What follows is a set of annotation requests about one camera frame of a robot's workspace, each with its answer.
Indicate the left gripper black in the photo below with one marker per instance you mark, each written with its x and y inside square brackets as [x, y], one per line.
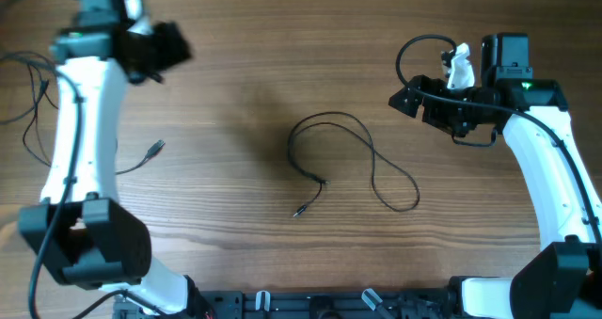
[173, 49]

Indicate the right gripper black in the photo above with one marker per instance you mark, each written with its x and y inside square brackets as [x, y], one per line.
[432, 113]

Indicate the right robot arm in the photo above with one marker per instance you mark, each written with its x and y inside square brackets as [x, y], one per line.
[562, 281]

